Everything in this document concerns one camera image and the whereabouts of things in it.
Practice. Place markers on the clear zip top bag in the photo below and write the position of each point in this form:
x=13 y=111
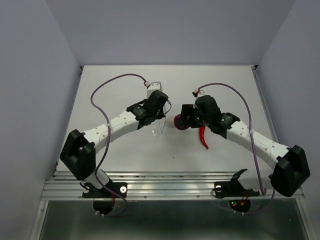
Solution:
x=158 y=126

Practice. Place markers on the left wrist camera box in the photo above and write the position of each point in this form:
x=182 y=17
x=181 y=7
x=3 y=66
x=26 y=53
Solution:
x=153 y=86

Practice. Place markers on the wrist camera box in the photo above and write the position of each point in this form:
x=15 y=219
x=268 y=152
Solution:
x=153 y=86
x=197 y=93

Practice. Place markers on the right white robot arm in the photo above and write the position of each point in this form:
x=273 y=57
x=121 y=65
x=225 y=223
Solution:
x=289 y=167

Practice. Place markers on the red chili pepper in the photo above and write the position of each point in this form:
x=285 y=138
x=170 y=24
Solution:
x=201 y=134

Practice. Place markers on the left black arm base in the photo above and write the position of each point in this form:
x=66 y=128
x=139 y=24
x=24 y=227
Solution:
x=109 y=197

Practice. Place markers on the purple onion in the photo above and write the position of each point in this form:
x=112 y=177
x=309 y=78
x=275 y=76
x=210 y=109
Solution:
x=181 y=122

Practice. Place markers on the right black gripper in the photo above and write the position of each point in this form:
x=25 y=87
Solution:
x=187 y=110

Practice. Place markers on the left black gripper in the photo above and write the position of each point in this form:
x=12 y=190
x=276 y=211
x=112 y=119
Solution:
x=161 y=114

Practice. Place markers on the aluminium mounting rail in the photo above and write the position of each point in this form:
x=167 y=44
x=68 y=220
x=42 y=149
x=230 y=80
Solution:
x=142 y=186

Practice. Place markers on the white radish with leaves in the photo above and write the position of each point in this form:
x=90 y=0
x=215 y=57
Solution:
x=170 y=122

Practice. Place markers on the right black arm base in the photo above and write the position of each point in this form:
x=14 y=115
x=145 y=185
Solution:
x=240 y=202

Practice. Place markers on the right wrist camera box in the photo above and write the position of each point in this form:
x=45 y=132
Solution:
x=197 y=93

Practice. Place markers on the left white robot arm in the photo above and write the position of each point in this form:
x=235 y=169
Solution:
x=80 y=148

